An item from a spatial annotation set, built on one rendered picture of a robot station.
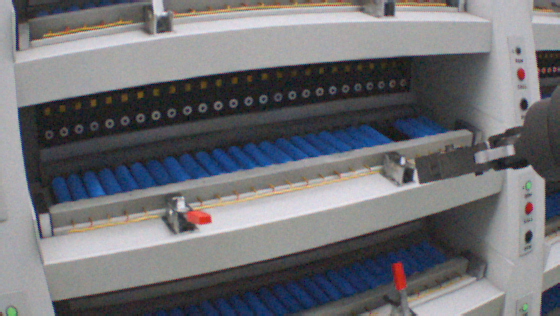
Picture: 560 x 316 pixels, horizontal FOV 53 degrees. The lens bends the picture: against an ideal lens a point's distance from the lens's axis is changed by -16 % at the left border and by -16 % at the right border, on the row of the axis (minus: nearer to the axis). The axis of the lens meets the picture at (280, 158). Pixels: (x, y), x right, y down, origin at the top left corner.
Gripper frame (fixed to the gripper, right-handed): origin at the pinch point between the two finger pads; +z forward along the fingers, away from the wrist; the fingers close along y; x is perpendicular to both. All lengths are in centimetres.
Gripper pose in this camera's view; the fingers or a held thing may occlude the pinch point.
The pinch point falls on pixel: (443, 165)
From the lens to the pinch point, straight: 70.0
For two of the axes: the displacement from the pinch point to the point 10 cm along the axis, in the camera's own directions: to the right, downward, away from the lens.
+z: -4.2, 1.4, 9.0
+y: 8.9, -1.6, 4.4
